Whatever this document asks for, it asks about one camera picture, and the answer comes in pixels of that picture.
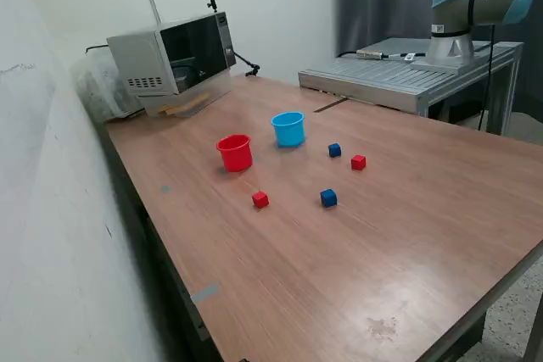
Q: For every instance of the red cube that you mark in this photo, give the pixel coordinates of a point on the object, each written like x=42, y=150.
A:
x=260, y=200
x=358, y=163

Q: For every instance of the blue cube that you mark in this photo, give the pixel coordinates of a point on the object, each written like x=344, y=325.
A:
x=328, y=198
x=334, y=150

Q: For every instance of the aluminium robot base table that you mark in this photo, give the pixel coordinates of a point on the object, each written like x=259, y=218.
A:
x=382, y=78

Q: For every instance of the silver blue UR5e robot arm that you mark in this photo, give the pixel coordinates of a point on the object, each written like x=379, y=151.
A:
x=488, y=6

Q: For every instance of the blue cup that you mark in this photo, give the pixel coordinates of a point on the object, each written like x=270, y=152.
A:
x=289, y=133

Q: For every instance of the clear plastic box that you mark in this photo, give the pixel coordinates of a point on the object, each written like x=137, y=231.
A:
x=212, y=90

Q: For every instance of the red cup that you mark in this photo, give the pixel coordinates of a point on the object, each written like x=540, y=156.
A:
x=234, y=156

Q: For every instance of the wooden sticks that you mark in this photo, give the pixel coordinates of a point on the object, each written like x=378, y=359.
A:
x=186, y=104

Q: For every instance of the thin white rod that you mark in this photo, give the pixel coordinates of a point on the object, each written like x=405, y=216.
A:
x=153, y=3

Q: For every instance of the silver microwave oven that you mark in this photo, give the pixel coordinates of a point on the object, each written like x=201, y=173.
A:
x=136, y=57

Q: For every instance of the long grey tape strip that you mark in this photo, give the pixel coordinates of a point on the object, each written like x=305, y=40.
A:
x=205, y=293

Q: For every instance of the small black camera mount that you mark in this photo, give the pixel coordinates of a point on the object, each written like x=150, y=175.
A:
x=211, y=1

